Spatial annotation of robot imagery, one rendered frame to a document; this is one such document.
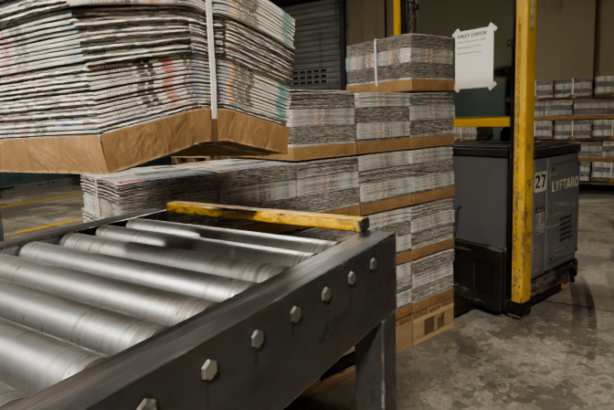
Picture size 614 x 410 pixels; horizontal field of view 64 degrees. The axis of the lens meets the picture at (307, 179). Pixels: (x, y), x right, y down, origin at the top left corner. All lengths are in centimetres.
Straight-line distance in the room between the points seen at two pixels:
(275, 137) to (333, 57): 823
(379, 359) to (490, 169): 195
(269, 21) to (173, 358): 52
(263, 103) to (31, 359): 46
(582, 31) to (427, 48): 584
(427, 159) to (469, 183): 64
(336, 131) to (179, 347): 138
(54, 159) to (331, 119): 123
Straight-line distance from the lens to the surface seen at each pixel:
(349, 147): 178
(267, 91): 77
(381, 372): 80
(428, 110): 211
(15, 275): 77
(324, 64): 907
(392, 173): 196
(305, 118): 166
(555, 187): 275
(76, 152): 59
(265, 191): 157
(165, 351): 43
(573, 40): 787
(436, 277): 227
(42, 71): 62
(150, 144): 59
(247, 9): 75
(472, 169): 270
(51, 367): 46
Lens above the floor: 98
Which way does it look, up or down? 7 degrees down
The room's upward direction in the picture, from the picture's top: 2 degrees counter-clockwise
